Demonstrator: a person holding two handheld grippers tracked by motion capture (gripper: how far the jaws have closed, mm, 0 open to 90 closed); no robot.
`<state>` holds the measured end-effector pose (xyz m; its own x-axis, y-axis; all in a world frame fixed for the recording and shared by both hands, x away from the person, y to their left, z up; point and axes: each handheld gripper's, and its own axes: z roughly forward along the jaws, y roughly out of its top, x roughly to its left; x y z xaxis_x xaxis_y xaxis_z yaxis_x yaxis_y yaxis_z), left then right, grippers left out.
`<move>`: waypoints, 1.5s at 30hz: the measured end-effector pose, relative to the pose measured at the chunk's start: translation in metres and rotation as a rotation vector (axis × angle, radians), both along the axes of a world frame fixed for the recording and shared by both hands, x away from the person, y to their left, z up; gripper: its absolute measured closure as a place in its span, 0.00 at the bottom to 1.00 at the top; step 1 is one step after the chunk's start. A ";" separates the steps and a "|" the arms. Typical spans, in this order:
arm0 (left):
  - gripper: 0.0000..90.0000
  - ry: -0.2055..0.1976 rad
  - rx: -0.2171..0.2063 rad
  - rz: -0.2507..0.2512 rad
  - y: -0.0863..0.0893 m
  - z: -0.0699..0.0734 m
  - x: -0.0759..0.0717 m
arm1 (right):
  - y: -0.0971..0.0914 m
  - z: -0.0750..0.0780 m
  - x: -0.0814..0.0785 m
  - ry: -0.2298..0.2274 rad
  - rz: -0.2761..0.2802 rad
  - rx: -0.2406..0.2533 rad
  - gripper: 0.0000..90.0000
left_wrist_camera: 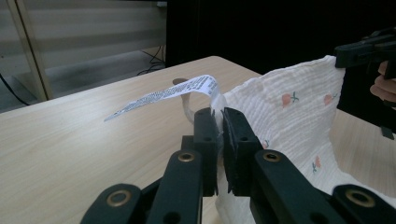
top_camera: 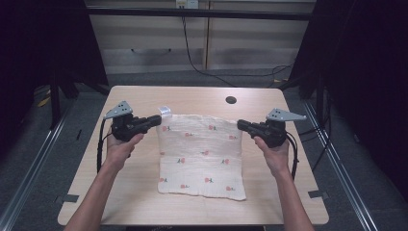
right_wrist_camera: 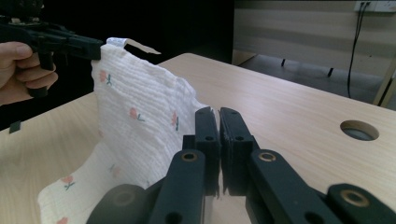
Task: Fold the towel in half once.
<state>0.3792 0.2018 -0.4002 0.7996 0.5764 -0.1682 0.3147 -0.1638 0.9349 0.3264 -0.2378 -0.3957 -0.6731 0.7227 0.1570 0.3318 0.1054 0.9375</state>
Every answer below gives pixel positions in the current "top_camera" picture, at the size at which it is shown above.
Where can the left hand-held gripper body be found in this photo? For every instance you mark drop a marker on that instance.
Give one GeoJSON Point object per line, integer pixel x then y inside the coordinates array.
{"type": "Point", "coordinates": [123, 128]}

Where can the black curtain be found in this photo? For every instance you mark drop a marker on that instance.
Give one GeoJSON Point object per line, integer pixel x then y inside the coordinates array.
{"type": "Point", "coordinates": [369, 64]}
{"type": "Point", "coordinates": [38, 48]}

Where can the person's right hand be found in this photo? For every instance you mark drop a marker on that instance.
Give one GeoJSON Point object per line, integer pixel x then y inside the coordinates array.
{"type": "Point", "coordinates": [277, 159]}

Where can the grey tape piece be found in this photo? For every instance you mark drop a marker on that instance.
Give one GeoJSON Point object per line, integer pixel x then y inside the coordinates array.
{"type": "Point", "coordinates": [318, 194]}
{"type": "Point", "coordinates": [67, 198]}

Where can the small black floor strip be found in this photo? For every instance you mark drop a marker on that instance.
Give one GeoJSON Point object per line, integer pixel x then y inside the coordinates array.
{"type": "Point", "coordinates": [79, 134]}

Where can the white flower print towel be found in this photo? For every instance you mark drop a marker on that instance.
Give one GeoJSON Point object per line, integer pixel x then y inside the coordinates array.
{"type": "Point", "coordinates": [200, 160]}

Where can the person's left hand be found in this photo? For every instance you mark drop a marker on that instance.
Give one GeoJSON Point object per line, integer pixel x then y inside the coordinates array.
{"type": "Point", "coordinates": [118, 154]}

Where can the black stand leg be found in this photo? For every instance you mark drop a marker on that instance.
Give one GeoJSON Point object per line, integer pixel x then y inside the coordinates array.
{"type": "Point", "coordinates": [55, 106]}

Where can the yellow object on floor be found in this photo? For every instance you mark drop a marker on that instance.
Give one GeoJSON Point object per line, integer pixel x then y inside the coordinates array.
{"type": "Point", "coordinates": [44, 101]}

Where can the black horizontal frame bar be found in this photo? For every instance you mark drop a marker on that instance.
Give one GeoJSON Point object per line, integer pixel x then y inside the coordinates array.
{"type": "Point", "coordinates": [198, 13]}

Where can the white power outlet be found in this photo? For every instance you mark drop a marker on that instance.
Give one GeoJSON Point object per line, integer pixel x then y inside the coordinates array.
{"type": "Point", "coordinates": [187, 3]}

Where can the pale wooden cabinet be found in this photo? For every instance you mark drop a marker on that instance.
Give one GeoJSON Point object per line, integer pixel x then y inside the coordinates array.
{"type": "Point", "coordinates": [250, 41]}

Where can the metal floor rail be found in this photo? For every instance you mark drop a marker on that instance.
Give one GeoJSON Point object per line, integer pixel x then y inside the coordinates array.
{"type": "Point", "coordinates": [35, 160]}
{"type": "Point", "coordinates": [340, 170]}

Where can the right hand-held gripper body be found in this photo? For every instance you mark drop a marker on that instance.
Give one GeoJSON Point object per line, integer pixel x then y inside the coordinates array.
{"type": "Point", "coordinates": [272, 133]}

